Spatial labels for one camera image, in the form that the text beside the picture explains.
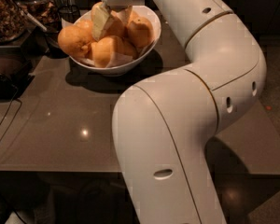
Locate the white ceramic bowl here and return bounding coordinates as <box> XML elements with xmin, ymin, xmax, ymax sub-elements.
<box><xmin>70</xmin><ymin>6</ymin><xmax>158</xmax><ymax>77</ymax></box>

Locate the glass jar with dried snacks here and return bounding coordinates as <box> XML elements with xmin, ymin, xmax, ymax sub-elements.
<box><xmin>16</xmin><ymin>0</ymin><xmax>59</xmax><ymax>24</ymax></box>

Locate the black appliance on left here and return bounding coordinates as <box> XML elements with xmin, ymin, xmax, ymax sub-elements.
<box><xmin>0</xmin><ymin>53</ymin><xmax>33</xmax><ymax>100</ymax></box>

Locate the large orange front left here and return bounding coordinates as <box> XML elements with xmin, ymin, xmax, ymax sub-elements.
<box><xmin>57</xmin><ymin>25</ymin><xmax>92</xmax><ymax>58</ymax></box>

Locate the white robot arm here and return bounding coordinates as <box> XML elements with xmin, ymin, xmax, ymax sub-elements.
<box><xmin>103</xmin><ymin>0</ymin><xmax>266</xmax><ymax>224</ymax></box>

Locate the black wire cup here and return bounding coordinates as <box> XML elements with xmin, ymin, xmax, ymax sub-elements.
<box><xmin>58</xmin><ymin>5</ymin><xmax>80</xmax><ymax>23</ymax></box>

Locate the black power cable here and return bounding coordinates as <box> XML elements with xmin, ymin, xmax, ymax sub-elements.
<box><xmin>0</xmin><ymin>72</ymin><xmax>24</xmax><ymax>224</ymax></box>

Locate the glass jar of nuts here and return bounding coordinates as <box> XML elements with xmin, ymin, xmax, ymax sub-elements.
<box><xmin>0</xmin><ymin>0</ymin><xmax>26</xmax><ymax>44</ymax></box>

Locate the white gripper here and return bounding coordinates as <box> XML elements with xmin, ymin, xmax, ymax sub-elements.
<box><xmin>92</xmin><ymin>0</ymin><xmax>145</xmax><ymax>40</ymax></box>

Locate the small orange front right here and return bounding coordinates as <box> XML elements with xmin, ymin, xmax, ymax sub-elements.
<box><xmin>123</xmin><ymin>40</ymin><xmax>138</xmax><ymax>60</ymax></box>

